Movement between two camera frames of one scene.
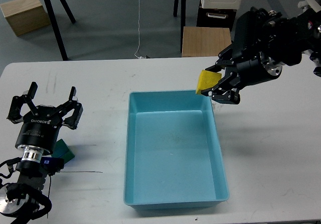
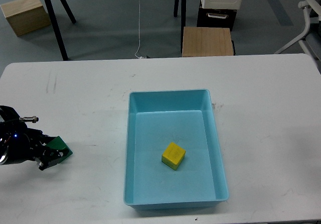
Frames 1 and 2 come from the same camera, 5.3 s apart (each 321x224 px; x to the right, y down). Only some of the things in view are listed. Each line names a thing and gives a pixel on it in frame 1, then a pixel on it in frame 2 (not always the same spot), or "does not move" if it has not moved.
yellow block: x=207 y=80 -> x=173 y=155
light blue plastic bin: x=174 y=158 does not move
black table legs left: x=52 y=14 does not move
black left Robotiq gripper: x=41 y=124 -> x=19 y=143
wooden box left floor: x=25 y=15 does not move
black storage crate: x=216 y=17 does not move
